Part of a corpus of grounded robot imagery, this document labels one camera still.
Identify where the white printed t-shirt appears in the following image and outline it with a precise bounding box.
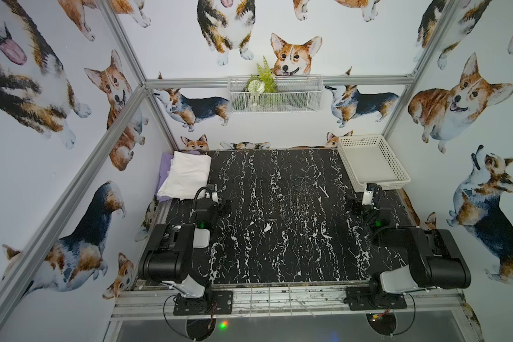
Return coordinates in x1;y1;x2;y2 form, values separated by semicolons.
158;151;212;200

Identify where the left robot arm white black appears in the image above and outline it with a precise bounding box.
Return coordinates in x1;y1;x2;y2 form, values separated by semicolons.
138;184;231;302

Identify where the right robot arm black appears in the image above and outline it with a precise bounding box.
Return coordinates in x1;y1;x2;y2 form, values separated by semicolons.
346;183;472;295

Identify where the white plastic basket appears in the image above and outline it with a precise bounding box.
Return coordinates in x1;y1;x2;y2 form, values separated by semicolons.
337;135;411;192

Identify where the folded purple t-shirt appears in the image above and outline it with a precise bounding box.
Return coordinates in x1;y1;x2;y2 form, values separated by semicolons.
155;152;174;202

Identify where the artificial green fern plant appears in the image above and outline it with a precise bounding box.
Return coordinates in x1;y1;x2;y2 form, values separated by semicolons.
244;57;277;111

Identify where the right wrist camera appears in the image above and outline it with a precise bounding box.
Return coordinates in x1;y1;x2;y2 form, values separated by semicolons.
362;182;381;207

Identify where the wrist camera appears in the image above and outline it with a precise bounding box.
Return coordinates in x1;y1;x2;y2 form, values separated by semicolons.
362;182;381;207
206;184;219;204

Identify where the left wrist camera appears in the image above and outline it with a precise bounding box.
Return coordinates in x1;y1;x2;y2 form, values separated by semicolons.
206;184;219;204

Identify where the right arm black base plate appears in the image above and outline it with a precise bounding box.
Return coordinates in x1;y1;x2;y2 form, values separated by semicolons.
343;286;408;312

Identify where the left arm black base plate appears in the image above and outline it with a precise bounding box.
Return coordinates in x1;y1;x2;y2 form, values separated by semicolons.
173;291;233;316

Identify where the white wire wall basket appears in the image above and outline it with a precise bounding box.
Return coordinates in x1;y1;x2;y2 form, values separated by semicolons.
227;76;324;113

